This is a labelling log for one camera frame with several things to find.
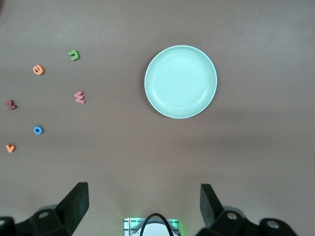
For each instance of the pink foam letter w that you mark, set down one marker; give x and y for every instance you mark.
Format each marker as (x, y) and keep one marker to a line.
(80, 97)

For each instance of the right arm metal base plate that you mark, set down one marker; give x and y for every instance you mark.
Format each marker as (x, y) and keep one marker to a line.
(126, 227)

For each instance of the green foam letter u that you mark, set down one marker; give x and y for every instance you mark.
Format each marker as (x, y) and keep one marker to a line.
(73, 55)

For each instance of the brown table cover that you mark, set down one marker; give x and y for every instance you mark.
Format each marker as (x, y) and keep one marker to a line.
(157, 152)

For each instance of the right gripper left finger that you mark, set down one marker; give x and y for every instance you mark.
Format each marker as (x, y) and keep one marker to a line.
(61, 221)

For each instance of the maroon foam letter z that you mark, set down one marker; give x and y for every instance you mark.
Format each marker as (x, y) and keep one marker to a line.
(11, 105)

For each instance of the orange foam letter e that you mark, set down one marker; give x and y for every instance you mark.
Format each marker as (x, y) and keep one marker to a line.
(38, 70)

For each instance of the green plate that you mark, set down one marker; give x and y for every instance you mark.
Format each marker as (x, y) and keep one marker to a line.
(180, 82)

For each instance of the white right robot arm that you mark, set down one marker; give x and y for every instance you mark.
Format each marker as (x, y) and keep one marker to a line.
(155, 231)

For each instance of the blue foam letter o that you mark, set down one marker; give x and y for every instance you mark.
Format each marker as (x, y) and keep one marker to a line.
(38, 130)

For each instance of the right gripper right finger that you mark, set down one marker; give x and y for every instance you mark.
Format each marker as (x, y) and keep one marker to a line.
(221, 221)

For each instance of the orange foam letter v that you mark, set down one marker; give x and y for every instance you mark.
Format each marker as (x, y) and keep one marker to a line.
(10, 148)

